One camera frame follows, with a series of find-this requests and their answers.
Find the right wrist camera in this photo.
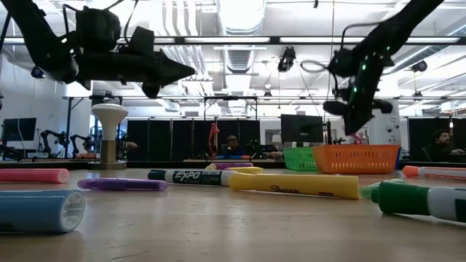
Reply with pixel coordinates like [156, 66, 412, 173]
[326, 47, 360, 79]

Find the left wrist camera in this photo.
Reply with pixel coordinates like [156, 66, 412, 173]
[74, 6, 123, 52]

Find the green plastic basket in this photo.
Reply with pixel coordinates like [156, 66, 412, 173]
[283, 146, 317, 172]

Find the yellow Sharpie highlighter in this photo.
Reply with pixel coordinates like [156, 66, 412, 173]
[228, 172, 360, 200]

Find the green and white marker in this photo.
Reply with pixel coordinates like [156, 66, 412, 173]
[371, 180, 466, 223]

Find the pink highlighter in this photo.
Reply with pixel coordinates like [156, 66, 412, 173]
[0, 167, 70, 184]

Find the EXPO dry erase marker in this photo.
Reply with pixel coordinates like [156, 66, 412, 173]
[147, 169, 237, 187]

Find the black computer monitor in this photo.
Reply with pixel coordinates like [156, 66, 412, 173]
[1, 117, 37, 142]
[280, 114, 324, 144]

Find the person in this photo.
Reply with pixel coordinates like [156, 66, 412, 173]
[221, 135, 245, 159]
[423, 129, 466, 163]

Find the black partition wall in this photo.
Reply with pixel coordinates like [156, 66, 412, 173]
[407, 116, 466, 163]
[126, 118, 261, 162]

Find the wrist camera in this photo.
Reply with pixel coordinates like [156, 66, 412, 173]
[74, 6, 123, 52]
[326, 47, 360, 79]

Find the white mushroom-shaped lamp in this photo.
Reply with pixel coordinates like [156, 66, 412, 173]
[90, 103, 129, 171]

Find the green marker cap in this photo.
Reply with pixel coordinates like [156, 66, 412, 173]
[359, 178, 405, 199]

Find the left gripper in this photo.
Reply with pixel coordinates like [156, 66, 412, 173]
[72, 25, 197, 99]

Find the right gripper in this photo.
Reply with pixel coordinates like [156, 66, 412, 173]
[323, 54, 394, 136]

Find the black background rig frame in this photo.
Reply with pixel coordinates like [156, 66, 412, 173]
[202, 95, 259, 121]

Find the orange and white marker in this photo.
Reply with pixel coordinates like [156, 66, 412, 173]
[402, 165, 466, 182]

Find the purple highlighter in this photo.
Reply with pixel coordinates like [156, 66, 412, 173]
[210, 162, 254, 170]

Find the silver ceiling duct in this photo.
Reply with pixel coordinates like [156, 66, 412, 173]
[216, 0, 266, 117]

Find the light blue highlighter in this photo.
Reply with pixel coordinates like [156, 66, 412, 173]
[0, 188, 86, 234]

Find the translucent purple pen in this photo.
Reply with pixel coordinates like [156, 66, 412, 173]
[77, 178, 169, 192]

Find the orange plastic basket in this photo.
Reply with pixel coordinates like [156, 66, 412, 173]
[312, 144, 401, 175]

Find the slim yellow highlighter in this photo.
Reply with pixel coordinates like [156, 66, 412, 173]
[226, 166, 264, 175]

